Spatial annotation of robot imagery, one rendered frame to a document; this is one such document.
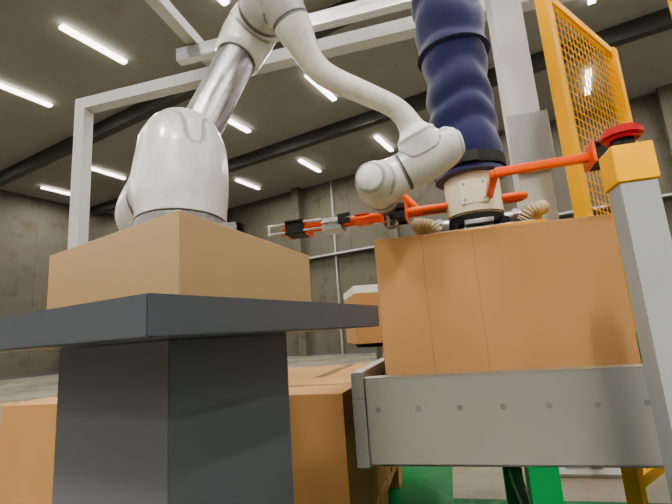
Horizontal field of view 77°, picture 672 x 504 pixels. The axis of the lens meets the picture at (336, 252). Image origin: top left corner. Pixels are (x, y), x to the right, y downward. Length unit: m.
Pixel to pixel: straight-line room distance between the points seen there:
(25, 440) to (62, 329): 1.32
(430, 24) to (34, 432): 1.86
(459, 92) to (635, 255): 0.78
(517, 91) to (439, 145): 1.60
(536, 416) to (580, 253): 0.43
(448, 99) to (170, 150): 0.94
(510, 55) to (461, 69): 1.29
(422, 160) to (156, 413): 0.79
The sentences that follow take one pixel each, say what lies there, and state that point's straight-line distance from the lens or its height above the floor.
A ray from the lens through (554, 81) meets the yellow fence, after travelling 2.07.
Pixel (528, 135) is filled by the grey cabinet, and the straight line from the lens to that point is 2.48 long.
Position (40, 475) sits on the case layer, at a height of 0.33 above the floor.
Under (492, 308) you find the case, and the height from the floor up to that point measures 0.74.
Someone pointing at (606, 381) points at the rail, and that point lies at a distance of 1.05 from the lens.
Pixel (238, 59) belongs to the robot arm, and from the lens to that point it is 1.23.
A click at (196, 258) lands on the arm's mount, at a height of 0.81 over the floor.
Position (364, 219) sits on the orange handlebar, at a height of 1.07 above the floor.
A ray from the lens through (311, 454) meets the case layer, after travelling 1.26.
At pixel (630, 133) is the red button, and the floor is 1.02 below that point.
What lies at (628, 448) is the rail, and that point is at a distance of 1.08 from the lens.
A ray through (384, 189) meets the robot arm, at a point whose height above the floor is 1.03.
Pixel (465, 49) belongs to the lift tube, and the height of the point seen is 1.56.
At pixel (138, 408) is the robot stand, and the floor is 0.63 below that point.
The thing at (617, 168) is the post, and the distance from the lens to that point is 0.91.
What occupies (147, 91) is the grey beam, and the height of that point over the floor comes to 3.11.
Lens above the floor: 0.70
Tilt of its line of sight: 11 degrees up
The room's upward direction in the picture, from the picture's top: 4 degrees counter-clockwise
